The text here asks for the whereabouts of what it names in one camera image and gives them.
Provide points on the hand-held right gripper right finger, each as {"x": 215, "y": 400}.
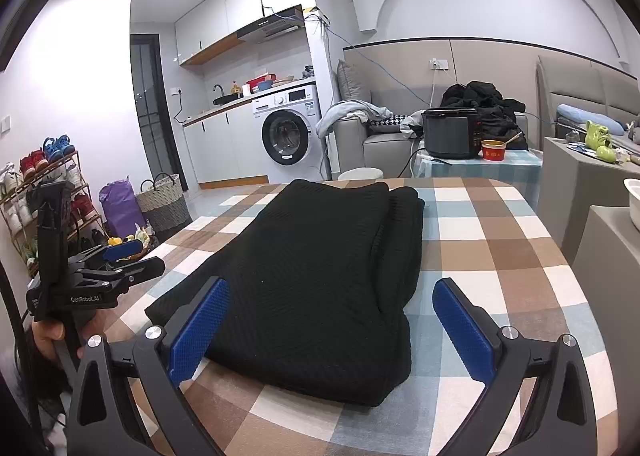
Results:
{"x": 462, "y": 331}

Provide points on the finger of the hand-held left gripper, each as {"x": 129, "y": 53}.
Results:
{"x": 122, "y": 250}
{"x": 140, "y": 268}

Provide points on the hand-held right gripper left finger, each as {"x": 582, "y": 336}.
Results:
{"x": 200, "y": 331}

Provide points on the black knit sweater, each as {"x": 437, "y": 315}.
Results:
{"x": 320, "y": 276}

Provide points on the pile of black clothes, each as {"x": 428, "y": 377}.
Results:
{"x": 492, "y": 106}

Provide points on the person's left hand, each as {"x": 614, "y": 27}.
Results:
{"x": 47, "y": 336}

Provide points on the yellow toys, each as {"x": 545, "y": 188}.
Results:
{"x": 127, "y": 243}

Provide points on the shoe rack with shoes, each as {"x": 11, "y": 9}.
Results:
{"x": 75, "y": 206}

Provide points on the purple plastic bag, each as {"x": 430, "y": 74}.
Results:
{"x": 120, "y": 208}

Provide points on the woven laundry basket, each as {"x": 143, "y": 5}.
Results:
{"x": 162, "y": 208}

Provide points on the checkered tablecloth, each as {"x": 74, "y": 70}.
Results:
{"x": 490, "y": 246}

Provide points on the dark glass door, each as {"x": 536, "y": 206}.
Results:
{"x": 152, "y": 111}

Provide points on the white kitchen base cabinet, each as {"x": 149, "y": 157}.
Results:
{"x": 225, "y": 151}

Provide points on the side table with blue cloth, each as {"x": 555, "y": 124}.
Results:
{"x": 500, "y": 174}

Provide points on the low grey cabinet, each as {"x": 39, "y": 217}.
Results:
{"x": 615, "y": 276}

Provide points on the tall grey cabinet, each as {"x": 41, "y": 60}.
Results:
{"x": 580, "y": 201}

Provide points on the red noodle cup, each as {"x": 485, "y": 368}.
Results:
{"x": 492, "y": 152}

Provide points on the black kitchen faucet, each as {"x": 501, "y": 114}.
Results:
{"x": 220, "y": 90}

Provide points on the round white stool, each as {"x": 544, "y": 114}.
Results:
{"x": 360, "y": 174}

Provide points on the white washing machine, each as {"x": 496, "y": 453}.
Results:
{"x": 285, "y": 136}

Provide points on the black rice cooker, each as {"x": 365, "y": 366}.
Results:
{"x": 450, "y": 134}

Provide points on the white bowl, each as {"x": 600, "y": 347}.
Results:
{"x": 632, "y": 201}

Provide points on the grey sofa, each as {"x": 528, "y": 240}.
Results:
{"x": 350, "y": 146}

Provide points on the red box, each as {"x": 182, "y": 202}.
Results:
{"x": 260, "y": 83}

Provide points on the houndstooth cushion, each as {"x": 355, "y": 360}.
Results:
{"x": 387, "y": 120}

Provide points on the green toy figure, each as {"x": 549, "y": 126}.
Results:
{"x": 597, "y": 136}

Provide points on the blue pillow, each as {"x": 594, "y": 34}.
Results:
{"x": 585, "y": 115}

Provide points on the range hood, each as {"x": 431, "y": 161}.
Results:
{"x": 270, "y": 26}

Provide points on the padded beige headboard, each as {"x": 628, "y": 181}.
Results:
{"x": 575, "y": 81}

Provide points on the grey sofa cushion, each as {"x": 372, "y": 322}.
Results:
{"x": 350, "y": 81}

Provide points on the white wall cabinets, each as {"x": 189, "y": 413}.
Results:
{"x": 230, "y": 6}

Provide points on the white wall socket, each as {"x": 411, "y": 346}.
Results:
{"x": 439, "y": 64}

